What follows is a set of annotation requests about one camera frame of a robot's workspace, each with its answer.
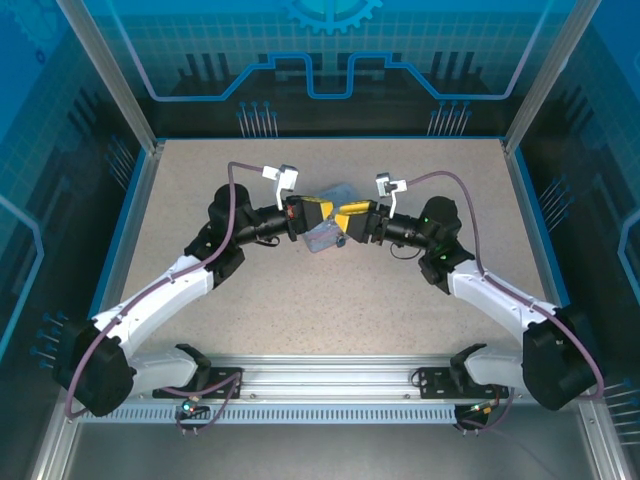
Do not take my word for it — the light blue cartoon tin box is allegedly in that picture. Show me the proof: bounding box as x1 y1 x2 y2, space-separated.
301 182 360 255

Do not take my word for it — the blue table edge strip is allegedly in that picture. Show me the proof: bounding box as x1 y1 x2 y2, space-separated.
87 148 152 326
514 148 574 311

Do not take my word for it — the small LED connector module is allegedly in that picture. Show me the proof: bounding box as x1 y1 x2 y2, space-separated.
455 399 496 421
177 396 211 420

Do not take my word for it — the aluminium side rail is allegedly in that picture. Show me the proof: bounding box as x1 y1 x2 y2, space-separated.
99 142 166 326
501 142 561 311

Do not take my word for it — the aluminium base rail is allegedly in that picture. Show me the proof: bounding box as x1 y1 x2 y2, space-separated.
124 353 526 402

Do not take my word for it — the slotted grey cable duct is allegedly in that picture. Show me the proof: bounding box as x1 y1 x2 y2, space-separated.
114 404 459 425

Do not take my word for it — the aluminium frame post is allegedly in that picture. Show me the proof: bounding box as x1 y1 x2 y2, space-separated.
501 0 604 155
54 0 167 155

